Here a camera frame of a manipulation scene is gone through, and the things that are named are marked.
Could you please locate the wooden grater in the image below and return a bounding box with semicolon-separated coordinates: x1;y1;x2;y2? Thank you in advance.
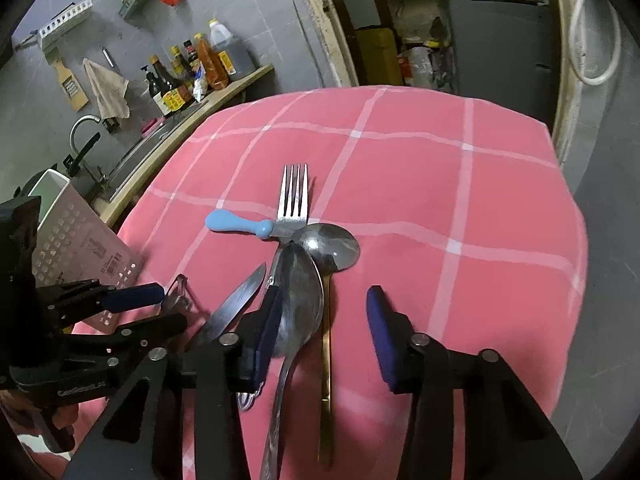
47;50;90;112

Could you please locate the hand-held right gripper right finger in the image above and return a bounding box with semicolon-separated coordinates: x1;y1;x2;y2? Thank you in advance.
366;285;583;480

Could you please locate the clear plastic jar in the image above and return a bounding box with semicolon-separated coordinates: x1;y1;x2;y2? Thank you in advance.
400;47;436;86

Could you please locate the dark soy sauce bottle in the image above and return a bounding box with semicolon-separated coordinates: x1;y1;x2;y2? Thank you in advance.
147;56;193;117

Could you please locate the white perforated utensil basket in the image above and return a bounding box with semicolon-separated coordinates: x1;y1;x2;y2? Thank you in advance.
27;169;143;333

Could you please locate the silver fork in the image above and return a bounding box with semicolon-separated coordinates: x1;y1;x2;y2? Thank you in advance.
239;162;311;411

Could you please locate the large silver spoon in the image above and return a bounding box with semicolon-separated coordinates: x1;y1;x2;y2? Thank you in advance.
259;242;325;480

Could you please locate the orange sauce bottle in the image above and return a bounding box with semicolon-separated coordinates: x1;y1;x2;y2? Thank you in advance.
192;33;230;91

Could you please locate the round spoon with gold handle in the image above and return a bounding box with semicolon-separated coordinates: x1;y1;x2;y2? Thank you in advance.
292;223;362;465

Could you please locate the chrome faucet with black lever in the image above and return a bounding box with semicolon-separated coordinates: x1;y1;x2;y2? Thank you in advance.
62;115;108;186

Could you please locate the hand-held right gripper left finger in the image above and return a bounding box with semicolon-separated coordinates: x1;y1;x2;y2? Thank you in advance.
60;285;283;480

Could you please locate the blue-handled small knife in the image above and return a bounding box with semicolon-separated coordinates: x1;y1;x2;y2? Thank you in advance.
205;210;301;241

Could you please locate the wooden counter shelf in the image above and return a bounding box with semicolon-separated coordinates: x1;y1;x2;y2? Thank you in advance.
95;63;275;226

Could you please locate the dark bottle with yellow cap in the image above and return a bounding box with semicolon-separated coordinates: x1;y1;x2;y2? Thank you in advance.
170;46;196;91

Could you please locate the beige hanging towel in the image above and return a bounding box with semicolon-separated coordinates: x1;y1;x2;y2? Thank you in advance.
82;58;130;120

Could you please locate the pink checked tablecloth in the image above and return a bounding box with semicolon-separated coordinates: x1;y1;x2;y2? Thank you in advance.
70;85;588;480

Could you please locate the grey metal cabinet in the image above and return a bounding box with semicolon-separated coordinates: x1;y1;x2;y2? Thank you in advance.
442;0;556;98

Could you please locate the metal peeler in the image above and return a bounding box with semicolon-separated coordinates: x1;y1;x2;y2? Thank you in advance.
160;274;196;313

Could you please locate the yellow board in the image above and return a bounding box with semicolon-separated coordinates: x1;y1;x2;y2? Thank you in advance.
355;27;403;87

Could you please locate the steel knife with pointed blade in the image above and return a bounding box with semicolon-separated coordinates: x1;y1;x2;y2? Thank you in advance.
187;261;267;348

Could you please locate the white hose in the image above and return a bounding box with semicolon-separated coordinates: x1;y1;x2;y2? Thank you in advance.
570;0;623;86

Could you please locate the wooden door frame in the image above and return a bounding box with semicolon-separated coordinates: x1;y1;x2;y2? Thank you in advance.
300;0;576;161

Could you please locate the white perforated wall rail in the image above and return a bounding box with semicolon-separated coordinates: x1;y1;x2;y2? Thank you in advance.
37;0;94;51

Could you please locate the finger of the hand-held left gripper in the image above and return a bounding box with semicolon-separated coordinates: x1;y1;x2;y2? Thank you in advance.
37;280;166;322
50;312;188;362

